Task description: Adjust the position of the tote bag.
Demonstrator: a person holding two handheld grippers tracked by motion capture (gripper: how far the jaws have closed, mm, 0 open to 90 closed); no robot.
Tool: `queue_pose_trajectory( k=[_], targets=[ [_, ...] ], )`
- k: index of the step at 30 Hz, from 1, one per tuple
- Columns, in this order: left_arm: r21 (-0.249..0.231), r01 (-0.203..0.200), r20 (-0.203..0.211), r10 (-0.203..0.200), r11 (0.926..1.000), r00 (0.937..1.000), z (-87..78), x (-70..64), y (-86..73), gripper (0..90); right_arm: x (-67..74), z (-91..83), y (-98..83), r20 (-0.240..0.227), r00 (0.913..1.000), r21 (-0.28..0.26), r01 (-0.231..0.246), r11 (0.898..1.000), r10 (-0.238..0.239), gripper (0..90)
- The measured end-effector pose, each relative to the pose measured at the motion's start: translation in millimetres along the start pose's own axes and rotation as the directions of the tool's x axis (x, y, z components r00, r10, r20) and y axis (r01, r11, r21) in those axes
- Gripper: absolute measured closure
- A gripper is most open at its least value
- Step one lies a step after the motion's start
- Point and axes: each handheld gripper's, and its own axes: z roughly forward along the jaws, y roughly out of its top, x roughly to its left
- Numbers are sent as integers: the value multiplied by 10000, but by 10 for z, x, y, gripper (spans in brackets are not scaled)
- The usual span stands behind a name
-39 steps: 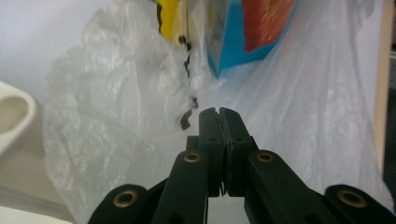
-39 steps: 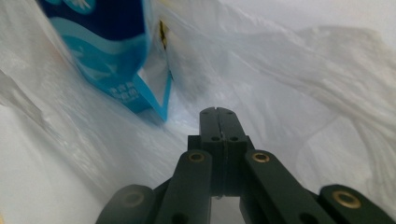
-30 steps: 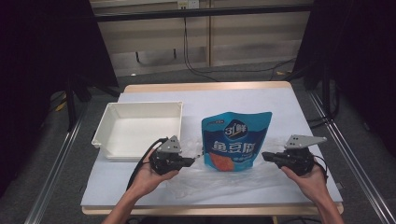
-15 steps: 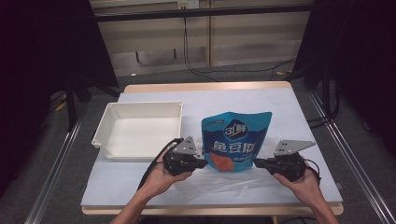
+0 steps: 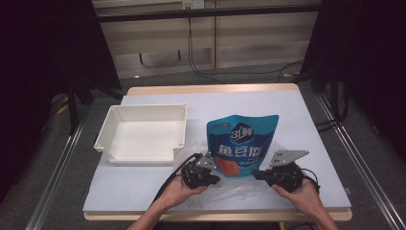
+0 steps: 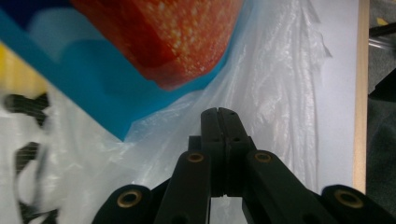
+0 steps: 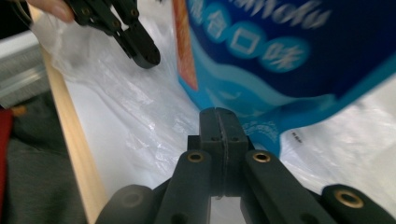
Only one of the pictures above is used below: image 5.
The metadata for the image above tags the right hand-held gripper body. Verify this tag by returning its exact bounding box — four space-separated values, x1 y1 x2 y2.
269 149 310 194

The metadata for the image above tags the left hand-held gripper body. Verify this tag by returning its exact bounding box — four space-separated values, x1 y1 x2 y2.
181 151 219 191

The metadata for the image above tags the translucent plastic bag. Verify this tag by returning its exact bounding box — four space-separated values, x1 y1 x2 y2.
173 138 290 205

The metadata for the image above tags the blue snack pouch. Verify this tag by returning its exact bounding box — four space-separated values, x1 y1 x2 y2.
206 114 280 178

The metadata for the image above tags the white plastic tray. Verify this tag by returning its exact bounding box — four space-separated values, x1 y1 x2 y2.
93 103 189 167

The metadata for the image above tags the person's left hand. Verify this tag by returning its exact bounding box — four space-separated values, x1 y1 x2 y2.
159 174 208 212

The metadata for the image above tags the person's right hand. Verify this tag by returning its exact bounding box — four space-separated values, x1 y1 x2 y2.
271 178 324 220

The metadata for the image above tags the wooden table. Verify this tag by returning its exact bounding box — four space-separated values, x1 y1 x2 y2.
83 83 353 222

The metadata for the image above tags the black metal stand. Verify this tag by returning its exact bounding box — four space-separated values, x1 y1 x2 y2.
64 80 95 136
328 71 350 127

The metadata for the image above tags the dark curtain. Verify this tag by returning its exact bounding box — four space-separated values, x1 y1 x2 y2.
301 0 406 161
0 0 123 199

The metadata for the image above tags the black horizontal bar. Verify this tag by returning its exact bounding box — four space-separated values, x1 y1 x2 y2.
95 4 322 23

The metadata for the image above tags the left hand-held gripper cable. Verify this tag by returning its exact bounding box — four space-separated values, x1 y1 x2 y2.
152 152 204 204

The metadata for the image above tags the hand-held gripper cable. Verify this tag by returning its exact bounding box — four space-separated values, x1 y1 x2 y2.
152 152 204 204
299 168 322 194

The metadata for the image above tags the right hand-held gripper cable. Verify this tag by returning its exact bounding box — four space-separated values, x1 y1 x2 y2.
299 168 322 194

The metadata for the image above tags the metal floor rail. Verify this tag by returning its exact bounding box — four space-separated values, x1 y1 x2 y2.
24 104 92 230
316 92 406 230

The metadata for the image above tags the black floor cable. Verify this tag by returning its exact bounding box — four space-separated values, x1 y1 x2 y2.
204 58 305 84

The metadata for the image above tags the black wall cable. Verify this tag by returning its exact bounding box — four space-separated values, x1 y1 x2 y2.
187 9 226 85

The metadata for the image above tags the white wall socket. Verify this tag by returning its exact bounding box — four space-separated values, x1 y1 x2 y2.
181 0 206 11

